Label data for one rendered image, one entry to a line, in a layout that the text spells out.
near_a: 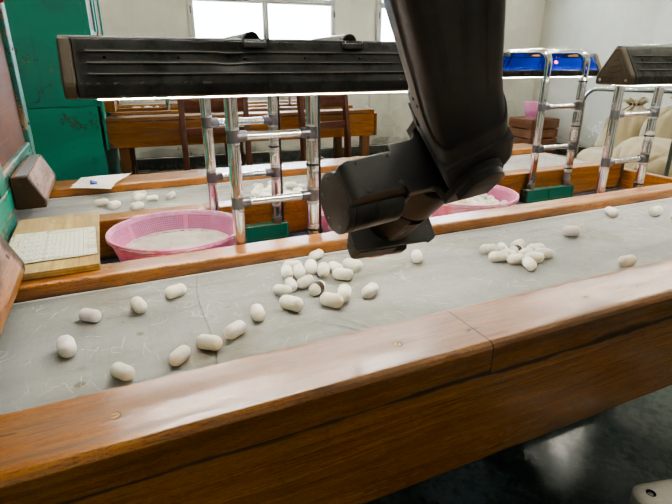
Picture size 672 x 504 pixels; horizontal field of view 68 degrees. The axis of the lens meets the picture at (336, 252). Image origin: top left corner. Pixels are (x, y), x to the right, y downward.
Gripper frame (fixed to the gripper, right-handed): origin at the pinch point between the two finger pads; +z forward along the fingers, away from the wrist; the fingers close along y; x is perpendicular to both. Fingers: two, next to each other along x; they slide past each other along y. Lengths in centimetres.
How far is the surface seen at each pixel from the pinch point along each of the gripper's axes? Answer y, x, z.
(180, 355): 23.2, 7.6, 7.5
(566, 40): -507, -323, 308
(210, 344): 19.4, 6.8, 8.6
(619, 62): -66, -29, 0
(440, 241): -31.4, -7.2, 27.3
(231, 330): 16.3, 5.4, 9.9
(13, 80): 49, -85, 74
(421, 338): -4.2, 13.0, -0.6
